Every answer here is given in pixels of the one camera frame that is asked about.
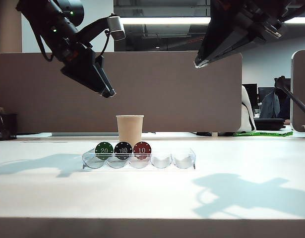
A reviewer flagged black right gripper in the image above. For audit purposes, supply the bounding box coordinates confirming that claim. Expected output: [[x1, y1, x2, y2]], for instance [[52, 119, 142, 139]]
[[194, 0, 288, 69]]

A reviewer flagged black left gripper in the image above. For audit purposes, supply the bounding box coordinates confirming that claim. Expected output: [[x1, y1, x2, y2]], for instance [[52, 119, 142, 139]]
[[52, 37, 117, 99]]

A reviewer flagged brown paper cup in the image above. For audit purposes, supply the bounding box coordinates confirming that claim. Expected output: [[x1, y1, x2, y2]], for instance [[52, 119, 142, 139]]
[[115, 115, 145, 150]]

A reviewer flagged black 100 poker chip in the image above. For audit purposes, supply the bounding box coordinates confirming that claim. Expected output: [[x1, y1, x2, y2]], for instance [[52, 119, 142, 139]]
[[114, 141, 133, 161]]

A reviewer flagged green 20 poker chip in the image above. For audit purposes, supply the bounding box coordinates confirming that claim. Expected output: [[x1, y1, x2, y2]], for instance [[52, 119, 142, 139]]
[[94, 141, 114, 161]]

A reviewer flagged red 10 poker chip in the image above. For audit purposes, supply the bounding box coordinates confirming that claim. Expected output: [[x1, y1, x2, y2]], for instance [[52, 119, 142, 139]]
[[133, 141, 152, 161]]

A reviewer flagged clear plastic chip tray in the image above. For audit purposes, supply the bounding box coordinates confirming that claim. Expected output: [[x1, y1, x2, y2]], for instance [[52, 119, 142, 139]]
[[82, 148, 196, 171]]

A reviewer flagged wide brown desk partition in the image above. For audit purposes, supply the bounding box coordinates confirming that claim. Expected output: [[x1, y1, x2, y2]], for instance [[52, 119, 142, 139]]
[[0, 51, 243, 133]]

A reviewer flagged large black computer monitor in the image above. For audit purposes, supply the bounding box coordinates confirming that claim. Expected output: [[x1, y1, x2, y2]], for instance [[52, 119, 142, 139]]
[[242, 83, 258, 110]]

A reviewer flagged long ceiling light strip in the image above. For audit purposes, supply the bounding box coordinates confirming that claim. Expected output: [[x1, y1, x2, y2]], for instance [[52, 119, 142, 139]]
[[120, 16, 305, 25]]

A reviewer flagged small black computer monitor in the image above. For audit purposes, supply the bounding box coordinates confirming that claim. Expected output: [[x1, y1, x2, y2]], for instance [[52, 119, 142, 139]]
[[258, 87, 276, 100]]

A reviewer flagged seated person in dark clothes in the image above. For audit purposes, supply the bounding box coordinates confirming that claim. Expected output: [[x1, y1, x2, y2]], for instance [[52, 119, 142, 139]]
[[260, 76, 292, 119]]

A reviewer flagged narrow brown desk partition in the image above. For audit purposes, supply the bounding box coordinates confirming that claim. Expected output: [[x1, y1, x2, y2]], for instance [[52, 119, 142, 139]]
[[291, 50, 305, 133]]

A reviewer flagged black diagonal pole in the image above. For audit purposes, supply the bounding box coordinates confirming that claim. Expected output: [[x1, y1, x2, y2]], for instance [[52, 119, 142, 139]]
[[276, 76, 305, 114]]

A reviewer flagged green tape strip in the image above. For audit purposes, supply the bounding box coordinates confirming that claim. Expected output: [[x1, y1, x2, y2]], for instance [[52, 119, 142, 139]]
[[233, 131, 294, 137]]

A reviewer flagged beige building column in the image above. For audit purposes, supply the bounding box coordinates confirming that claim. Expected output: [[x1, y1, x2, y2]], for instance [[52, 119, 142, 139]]
[[0, 0, 23, 53]]

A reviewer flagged black mesh pen holder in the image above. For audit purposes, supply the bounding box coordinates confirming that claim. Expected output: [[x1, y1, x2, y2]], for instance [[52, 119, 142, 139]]
[[0, 106, 18, 141]]

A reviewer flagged black left wrist camera bracket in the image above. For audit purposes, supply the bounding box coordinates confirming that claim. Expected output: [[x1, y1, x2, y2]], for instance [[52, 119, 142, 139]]
[[76, 16, 111, 48]]

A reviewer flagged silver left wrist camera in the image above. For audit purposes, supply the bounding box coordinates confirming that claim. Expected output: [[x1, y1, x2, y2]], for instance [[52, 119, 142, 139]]
[[107, 14, 126, 42]]

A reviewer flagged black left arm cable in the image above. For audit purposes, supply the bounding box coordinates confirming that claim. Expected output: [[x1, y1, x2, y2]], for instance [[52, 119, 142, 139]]
[[34, 29, 54, 62]]

